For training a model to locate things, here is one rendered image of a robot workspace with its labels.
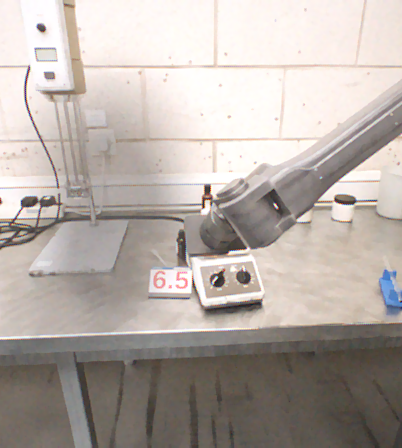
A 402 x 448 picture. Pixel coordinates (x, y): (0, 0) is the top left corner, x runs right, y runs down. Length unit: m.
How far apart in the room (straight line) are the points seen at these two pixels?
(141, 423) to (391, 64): 1.45
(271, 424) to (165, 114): 1.10
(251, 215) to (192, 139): 0.84
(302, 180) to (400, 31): 1.01
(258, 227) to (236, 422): 1.05
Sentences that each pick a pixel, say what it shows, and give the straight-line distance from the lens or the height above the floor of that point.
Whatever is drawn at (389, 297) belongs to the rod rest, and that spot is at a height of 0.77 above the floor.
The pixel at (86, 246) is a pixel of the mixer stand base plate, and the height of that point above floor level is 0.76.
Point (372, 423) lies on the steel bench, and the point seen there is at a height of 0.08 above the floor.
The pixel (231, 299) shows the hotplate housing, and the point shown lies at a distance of 0.73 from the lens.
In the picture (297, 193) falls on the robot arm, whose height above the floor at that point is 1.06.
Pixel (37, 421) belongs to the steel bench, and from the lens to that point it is 1.52.
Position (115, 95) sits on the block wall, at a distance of 1.23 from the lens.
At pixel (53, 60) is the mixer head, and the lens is 0.87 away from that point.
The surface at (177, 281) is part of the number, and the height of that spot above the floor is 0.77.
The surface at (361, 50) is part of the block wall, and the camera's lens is 1.34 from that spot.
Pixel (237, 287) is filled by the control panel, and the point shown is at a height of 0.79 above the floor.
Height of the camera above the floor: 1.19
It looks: 24 degrees down
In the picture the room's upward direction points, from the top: straight up
